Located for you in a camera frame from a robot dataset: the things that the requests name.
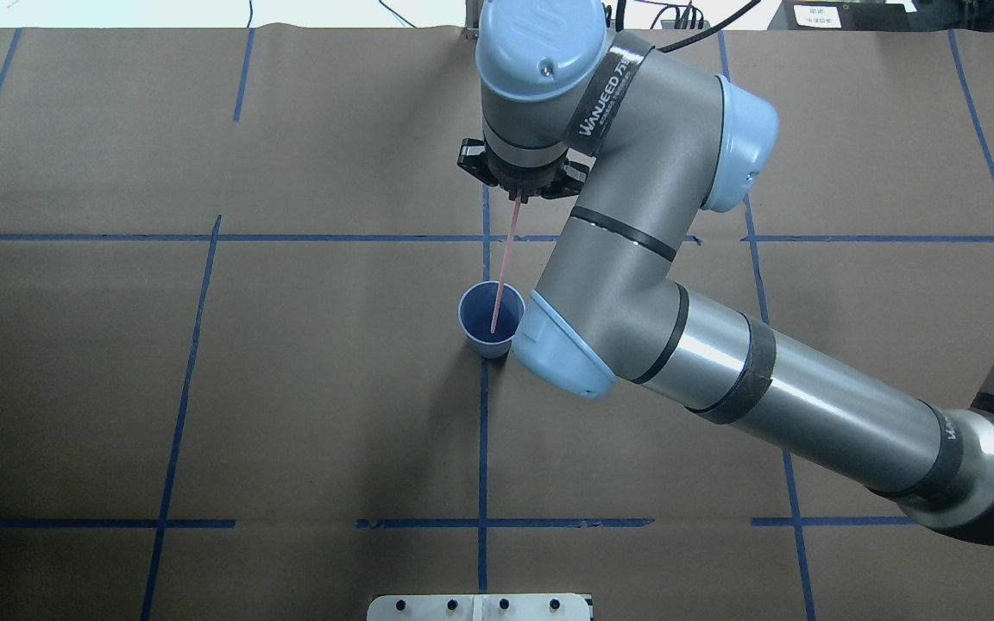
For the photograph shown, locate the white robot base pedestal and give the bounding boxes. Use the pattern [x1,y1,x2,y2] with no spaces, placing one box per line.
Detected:
[366,593,595,620]

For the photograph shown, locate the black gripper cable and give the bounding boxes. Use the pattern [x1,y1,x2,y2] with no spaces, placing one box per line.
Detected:
[614,0,760,54]

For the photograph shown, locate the brown paper table cover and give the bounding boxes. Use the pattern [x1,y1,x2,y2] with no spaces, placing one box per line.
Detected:
[0,24,994,620]

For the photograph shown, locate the right black connector block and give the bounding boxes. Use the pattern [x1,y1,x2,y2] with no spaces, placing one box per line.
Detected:
[654,3,708,31]

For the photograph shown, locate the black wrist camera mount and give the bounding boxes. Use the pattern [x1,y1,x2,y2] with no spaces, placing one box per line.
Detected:
[456,138,591,202]

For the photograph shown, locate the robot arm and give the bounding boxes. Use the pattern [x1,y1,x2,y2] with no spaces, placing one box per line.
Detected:
[458,1,994,546]

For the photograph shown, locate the pink chopstick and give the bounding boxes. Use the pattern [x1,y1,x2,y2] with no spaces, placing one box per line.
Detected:
[489,191,522,335]

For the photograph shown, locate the blue ribbed cup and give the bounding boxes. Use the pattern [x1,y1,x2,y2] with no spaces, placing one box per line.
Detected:
[457,280,525,359]

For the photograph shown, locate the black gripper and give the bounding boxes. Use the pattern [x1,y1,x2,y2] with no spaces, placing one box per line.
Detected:
[486,154,569,200]

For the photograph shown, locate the black box with white label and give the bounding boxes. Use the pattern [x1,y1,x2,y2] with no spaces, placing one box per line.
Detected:
[768,1,915,32]

